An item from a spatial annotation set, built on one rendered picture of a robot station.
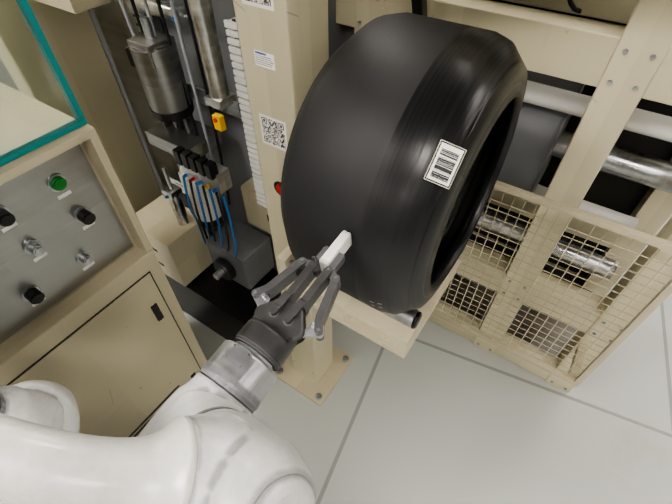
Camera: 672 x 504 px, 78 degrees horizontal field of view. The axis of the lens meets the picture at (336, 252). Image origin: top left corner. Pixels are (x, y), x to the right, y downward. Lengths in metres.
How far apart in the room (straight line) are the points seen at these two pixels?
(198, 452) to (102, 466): 0.07
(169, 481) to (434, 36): 0.68
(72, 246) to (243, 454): 0.85
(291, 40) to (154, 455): 0.69
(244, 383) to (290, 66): 0.58
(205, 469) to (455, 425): 1.57
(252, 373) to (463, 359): 1.57
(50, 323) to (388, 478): 1.25
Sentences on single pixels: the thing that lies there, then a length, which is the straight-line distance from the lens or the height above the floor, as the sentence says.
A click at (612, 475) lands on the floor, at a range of 2.06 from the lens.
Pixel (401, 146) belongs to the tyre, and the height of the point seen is 1.38.
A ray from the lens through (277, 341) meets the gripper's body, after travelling 0.56.
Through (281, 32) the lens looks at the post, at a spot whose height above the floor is 1.44.
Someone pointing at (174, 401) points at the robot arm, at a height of 1.25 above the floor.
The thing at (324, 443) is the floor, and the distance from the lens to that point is 1.81.
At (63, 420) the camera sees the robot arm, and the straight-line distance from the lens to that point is 0.97.
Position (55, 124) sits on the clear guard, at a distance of 1.01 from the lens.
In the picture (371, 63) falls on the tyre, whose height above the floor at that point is 1.45.
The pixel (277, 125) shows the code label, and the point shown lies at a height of 1.24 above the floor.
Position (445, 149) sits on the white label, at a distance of 0.62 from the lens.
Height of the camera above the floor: 1.73
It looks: 48 degrees down
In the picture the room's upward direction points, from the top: straight up
